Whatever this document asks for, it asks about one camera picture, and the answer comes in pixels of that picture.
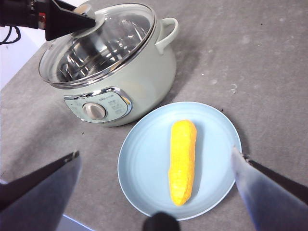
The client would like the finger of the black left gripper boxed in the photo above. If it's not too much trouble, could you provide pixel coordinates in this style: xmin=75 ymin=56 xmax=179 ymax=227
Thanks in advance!
xmin=45 ymin=3 xmax=97 ymax=41
xmin=51 ymin=0 xmax=78 ymax=12

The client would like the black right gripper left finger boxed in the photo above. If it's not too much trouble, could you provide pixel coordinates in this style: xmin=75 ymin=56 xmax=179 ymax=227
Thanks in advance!
xmin=0 ymin=150 xmax=83 ymax=231

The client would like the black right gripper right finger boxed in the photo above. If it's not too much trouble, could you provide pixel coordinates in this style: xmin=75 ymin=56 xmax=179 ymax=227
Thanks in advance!
xmin=232 ymin=145 xmax=308 ymax=231

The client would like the glass lid with green knob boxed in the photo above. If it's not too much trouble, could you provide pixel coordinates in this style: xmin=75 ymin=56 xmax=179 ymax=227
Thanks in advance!
xmin=38 ymin=2 xmax=158 ymax=90

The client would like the yellow corn cob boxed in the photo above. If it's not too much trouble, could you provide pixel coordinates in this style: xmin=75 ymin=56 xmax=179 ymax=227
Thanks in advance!
xmin=167 ymin=119 xmax=198 ymax=207

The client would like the pale green electric steamer pot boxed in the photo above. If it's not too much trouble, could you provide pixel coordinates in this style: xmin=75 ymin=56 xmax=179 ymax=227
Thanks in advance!
xmin=39 ymin=16 xmax=180 ymax=128

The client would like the blue round plate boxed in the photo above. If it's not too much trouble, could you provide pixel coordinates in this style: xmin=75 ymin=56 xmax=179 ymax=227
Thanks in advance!
xmin=117 ymin=101 xmax=243 ymax=221

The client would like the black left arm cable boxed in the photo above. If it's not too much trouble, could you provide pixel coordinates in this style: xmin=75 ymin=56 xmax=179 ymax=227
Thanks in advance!
xmin=0 ymin=25 xmax=22 ymax=46

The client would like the black round mount knob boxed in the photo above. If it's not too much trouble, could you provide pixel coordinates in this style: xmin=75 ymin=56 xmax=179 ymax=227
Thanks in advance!
xmin=143 ymin=211 xmax=180 ymax=231

